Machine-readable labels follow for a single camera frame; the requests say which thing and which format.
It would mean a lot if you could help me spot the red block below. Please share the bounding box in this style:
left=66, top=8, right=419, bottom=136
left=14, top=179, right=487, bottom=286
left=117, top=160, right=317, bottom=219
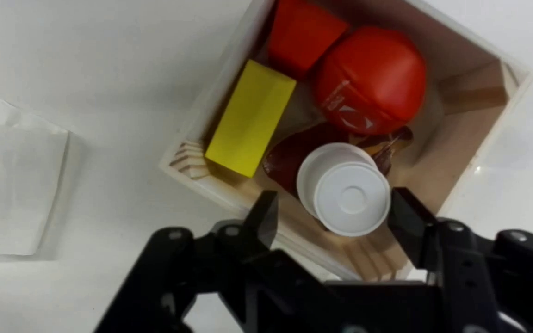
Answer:
left=267, top=0, right=352, bottom=79

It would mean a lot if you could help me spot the yellow block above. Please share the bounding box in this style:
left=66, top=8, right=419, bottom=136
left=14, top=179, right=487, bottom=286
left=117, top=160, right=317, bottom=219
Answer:
left=204, top=57, right=299, bottom=179

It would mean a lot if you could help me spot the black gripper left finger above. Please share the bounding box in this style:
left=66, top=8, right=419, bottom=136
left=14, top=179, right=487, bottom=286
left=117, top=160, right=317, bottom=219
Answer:
left=214, top=188, right=282, bottom=266

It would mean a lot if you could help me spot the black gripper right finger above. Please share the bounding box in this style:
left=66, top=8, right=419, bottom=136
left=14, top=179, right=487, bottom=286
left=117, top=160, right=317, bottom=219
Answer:
left=389, top=186, right=445, bottom=271

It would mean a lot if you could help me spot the clear plastic bag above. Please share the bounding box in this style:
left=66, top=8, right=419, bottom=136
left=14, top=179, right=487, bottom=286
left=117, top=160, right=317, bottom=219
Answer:
left=0, top=84, right=73, bottom=258

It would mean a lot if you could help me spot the white coffee pod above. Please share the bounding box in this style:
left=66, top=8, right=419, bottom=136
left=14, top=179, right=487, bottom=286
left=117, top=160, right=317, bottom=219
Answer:
left=295, top=140, right=395, bottom=238

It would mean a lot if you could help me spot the red ball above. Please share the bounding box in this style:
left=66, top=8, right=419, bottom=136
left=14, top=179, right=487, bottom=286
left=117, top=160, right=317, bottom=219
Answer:
left=314, top=23, right=430, bottom=138

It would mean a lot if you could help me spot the white container with food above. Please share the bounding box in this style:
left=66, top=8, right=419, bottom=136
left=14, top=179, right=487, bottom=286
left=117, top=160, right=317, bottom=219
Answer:
left=158, top=0, right=533, bottom=282

